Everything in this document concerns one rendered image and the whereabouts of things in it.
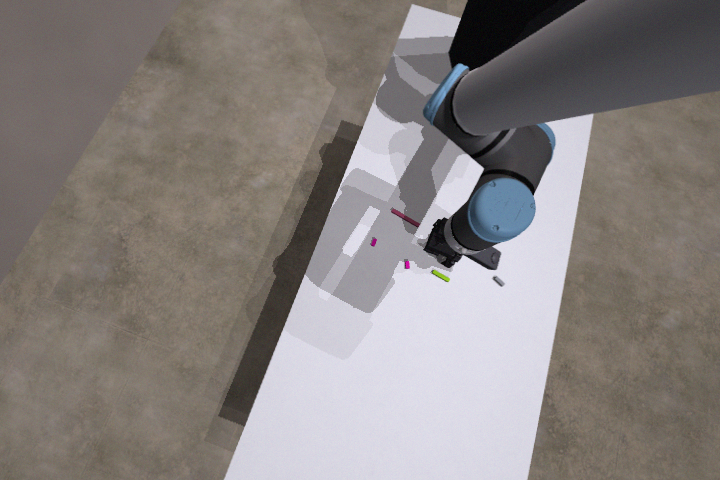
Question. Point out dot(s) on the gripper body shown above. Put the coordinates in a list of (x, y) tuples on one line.
[(437, 244)]

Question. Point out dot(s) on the lime green rod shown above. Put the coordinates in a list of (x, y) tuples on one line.
[(440, 276)]

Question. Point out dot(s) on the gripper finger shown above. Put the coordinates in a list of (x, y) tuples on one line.
[(443, 260)]

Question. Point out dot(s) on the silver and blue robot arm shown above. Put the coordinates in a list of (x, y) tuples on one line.
[(600, 56)]

